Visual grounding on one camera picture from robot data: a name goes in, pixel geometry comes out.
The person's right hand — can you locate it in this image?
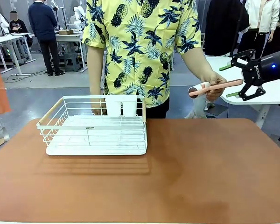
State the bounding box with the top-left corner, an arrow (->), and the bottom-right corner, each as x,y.
91,102 -> 107,116

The pink lint roller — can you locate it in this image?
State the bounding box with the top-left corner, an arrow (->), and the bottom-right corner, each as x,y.
188,79 -> 244,99

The white plastic bag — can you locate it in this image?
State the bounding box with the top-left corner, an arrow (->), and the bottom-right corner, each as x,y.
184,97 -> 208,119

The white drain tray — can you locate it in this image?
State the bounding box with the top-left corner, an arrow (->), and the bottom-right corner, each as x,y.
45,115 -> 147,156

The person's right forearm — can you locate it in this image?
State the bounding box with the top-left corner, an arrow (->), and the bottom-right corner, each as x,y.
87,45 -> 106,105

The person in white jacket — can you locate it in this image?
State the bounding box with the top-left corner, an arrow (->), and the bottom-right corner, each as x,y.
238,0 -> 280,60

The white wire dish rack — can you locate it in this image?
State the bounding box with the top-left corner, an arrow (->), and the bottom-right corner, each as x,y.
36,95 -> 148,150

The person in dark blue sweater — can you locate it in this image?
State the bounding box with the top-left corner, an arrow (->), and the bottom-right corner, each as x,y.
28,0 -> 66,77

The person in pineapple shirt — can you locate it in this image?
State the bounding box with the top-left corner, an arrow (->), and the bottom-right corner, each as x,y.
82,0 -> 203,108

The person in black coat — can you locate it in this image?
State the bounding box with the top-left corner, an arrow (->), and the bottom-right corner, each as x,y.
204,0 -> 250,56

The white cutlery holder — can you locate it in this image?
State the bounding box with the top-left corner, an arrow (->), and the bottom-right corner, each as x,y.
105,96 -> 139,117

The person's left hand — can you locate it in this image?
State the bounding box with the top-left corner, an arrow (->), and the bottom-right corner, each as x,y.
199,70 -> 228,102

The white round-cornered table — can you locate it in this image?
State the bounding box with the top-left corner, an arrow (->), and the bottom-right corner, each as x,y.
204,55 -> 280,129

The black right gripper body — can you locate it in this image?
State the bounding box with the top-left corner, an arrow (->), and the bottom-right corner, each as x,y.
241,51 -> 280,86

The person's left forearm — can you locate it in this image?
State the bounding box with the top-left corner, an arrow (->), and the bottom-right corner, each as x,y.
181,48 -> 214,81

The grey plastic stool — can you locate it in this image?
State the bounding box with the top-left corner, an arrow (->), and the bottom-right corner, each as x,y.
63,52 -> 82,72

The seated person in black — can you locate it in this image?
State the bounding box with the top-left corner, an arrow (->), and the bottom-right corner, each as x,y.
8,10 -> 34,49

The white desk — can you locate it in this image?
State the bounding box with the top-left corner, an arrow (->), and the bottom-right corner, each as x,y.
0,32 -> 37,77

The grey desk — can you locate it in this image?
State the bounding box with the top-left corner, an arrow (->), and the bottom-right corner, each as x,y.
55,33 -> 88,73

